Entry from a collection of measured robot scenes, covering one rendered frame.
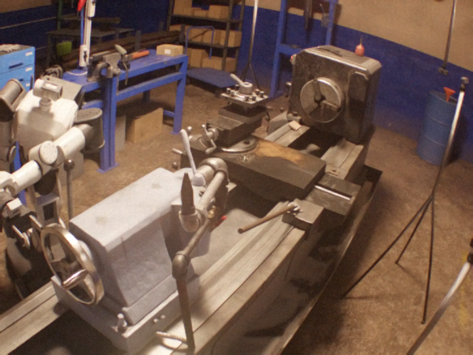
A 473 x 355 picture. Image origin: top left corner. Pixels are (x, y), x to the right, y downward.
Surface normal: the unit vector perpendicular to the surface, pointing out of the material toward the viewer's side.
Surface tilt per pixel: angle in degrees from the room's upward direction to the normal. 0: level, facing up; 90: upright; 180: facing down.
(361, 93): 90
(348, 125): 90
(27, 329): 0
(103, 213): 0
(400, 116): 90
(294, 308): 0
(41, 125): 62
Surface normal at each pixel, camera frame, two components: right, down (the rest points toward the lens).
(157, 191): 0.11, -0.88
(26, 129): -0.03, 0.68
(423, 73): -0.51, 0.35
